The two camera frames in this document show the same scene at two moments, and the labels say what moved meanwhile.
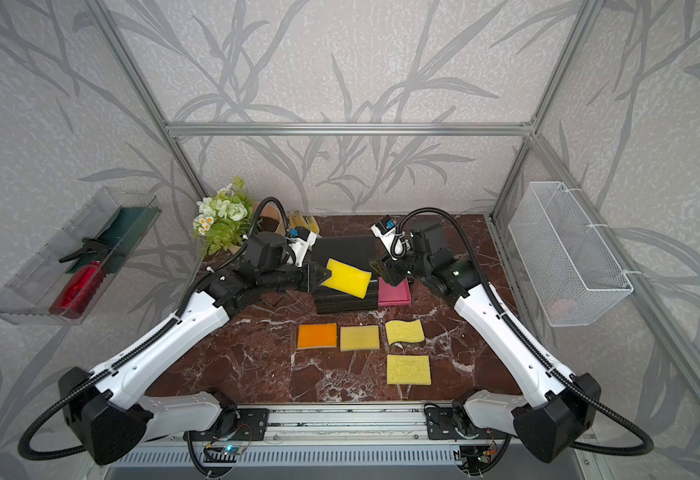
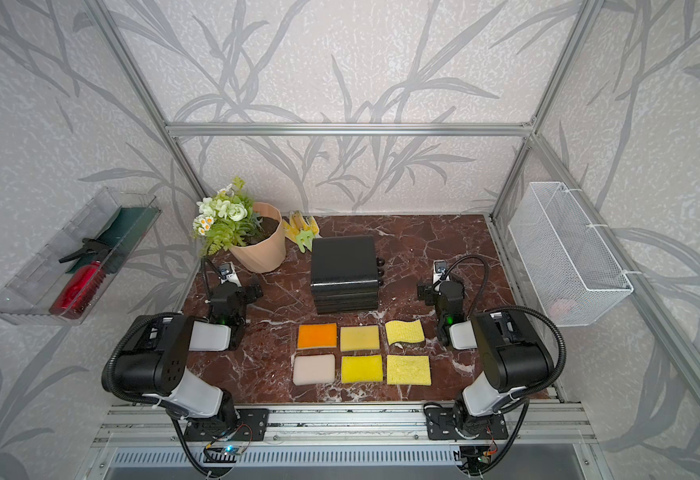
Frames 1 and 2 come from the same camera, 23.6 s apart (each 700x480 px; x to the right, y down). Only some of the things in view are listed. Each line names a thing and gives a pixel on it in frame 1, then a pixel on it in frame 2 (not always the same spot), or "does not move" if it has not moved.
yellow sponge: (353, 338) does not move
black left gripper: (316, 283) -> (247, 292)
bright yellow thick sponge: (347, 279) -> (363, 368)
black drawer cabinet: (355, 251) does not move
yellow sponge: (408, 369) does not move
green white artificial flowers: (223, 221) does not move
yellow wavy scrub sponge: (403, 331) does not move
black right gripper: (387, 270) -> (428, 291)
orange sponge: (318, 335) does not move
